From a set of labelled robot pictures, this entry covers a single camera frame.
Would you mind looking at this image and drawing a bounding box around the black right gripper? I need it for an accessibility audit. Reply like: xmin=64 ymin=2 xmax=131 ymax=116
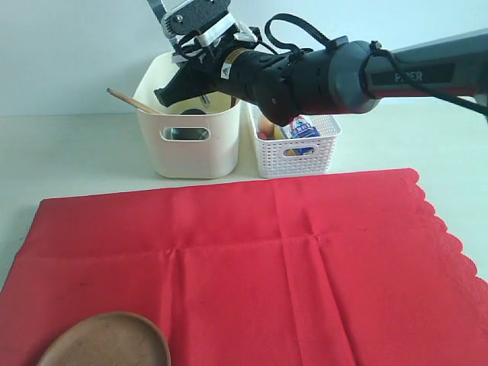
xmin=153 ymin=47 xmax=244 ymax=107

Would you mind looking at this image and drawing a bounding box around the brown egg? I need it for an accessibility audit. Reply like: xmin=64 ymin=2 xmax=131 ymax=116
xmin=258 ymin=116 xmax=275 ymax=137

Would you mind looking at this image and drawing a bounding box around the red sausage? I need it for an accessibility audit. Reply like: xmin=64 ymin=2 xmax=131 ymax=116
xmin=257 ymin=131 xmax=268 ymax=140

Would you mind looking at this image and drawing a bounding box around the yellow lemon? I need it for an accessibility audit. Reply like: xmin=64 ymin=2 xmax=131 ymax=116
xmin=273 ymin=125 xmax=287 ymax=140

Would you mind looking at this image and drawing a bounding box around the stainless steel cup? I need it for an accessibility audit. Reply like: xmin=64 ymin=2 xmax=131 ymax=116
xmin=170 ymin=108 xmax=210 ymax=141

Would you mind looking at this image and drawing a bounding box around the wooden chopstick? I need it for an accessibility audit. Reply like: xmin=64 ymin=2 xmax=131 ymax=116
xmin=106 ymin=88 xmax=162 ymax=115

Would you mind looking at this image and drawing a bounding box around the white red milk carton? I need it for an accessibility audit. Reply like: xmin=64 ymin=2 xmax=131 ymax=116
xmin=283 ymin=115 xmax=320 ymax=156

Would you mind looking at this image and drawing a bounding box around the red tablecloth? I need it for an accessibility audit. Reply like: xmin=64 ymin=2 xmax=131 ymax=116
xmin=1 ymin=169 xmax=487 ymax=365

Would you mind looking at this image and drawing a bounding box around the brown wooden plate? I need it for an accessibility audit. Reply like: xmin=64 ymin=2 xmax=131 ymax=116
xmin=37 ymin=312 xmax=172 ymax=365

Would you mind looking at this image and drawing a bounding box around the steel table knife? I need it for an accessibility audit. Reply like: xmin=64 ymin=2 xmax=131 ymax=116
xmin=146 ymin=0 xmax=210 ymax=109

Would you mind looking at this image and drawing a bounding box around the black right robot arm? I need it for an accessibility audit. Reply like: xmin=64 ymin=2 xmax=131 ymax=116
xmin=155 ymin=30 xmax=487 ymax=126

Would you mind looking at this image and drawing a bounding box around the cream plastic storage bin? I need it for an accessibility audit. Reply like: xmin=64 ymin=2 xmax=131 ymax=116
xmin=133 ymin=53 xmax=241 ymax=179

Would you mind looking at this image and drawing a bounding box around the white perforated plastic basket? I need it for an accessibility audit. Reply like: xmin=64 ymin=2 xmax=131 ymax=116
xmin=245 ymin=104 xmax=341 ymax=178

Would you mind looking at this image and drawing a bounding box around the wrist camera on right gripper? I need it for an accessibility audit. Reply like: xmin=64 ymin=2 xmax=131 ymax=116
xmin=163 ymin=0 xmax=259 ymax=47

